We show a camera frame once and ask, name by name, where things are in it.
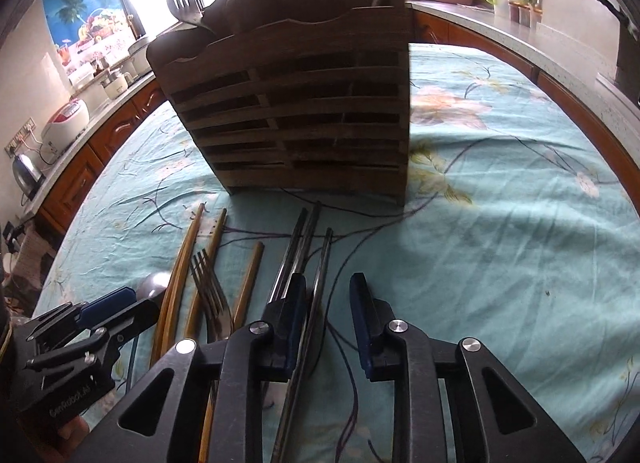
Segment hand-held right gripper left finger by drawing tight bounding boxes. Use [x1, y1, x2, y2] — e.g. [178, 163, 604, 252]
[70, 273, 308, 463]

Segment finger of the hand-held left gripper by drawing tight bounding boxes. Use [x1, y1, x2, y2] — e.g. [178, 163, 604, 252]
[24, 299, 162, 375]
[24, 287, 137, 340]

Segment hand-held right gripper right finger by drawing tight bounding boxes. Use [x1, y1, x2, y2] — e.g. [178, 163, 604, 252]
[349, 272, 587, 463]

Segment metal spoon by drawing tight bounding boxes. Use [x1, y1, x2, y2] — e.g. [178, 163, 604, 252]
[136, 272, 173, 301]

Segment wooden chopstick red patterned end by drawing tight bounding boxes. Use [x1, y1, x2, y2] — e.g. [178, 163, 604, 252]
[197, 242, 265, 463]

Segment red-handled wooden chopsticks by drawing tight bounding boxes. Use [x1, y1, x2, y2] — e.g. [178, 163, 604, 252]
[185, 209, 228, 339]

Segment wooden slatted utensil holder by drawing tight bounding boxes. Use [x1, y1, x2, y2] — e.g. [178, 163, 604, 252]
[146, 0, 415, 207]

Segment steel electric kettle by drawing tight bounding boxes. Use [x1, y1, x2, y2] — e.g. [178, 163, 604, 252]
[11, 150, 45, 200]

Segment turquoise floral tablecloth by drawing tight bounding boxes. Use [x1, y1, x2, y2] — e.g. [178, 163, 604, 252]
[32, 43, 640, 463]

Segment white and red rice cooker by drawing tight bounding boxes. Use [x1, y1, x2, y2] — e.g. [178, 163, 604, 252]
[41, 99, 91, 154]

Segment small white electric pot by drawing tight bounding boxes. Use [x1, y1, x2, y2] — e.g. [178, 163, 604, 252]
[101, 70, 132, 98]

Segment large white cooker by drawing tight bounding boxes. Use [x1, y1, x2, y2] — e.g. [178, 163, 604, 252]
[127, 35, 156, 78]

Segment spice jar rack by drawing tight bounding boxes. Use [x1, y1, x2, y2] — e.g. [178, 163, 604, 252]
[507, 0, 543, 28]

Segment wall outlet strip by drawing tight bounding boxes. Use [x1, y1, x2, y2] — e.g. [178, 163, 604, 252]
[5, 118, 37, 158]

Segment tropical fruit wall poster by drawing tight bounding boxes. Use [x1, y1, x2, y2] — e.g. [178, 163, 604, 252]
[41, 0, 132, 51]

